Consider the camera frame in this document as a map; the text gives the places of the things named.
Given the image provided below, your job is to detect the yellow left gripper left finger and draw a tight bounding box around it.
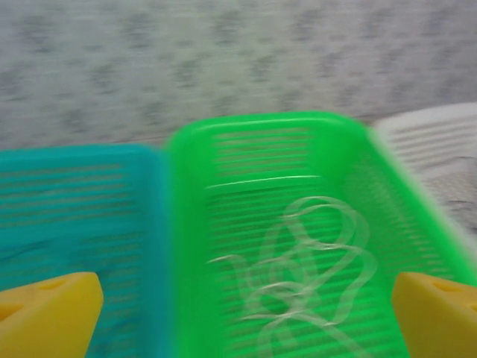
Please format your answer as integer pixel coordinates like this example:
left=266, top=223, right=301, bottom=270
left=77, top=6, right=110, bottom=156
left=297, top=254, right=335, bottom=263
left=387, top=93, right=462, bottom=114
left=0, top=271, right=105, bottom=358

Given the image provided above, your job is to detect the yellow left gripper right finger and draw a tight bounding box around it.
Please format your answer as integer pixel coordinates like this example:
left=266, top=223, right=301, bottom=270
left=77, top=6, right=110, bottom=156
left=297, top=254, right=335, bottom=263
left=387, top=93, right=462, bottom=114
left=394, top=271, right=477, bottom=358

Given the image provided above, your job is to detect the teal plastic basket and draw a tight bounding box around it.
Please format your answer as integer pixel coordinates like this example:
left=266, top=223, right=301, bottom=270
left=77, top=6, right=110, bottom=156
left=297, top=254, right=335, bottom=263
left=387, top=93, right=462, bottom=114
left=0, top=144, right=168, bottom=358

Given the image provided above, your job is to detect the green plastic basket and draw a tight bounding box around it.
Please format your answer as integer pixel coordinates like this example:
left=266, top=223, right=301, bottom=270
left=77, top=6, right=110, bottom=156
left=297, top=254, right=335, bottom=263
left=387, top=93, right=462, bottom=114
left=165, top=110, right=477, bottom=358

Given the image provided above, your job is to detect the white plastic basket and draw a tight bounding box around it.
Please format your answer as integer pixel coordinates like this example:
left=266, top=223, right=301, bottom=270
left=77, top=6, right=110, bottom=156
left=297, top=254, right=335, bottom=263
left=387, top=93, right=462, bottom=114
left=372, top=103, right=477, bottom=239

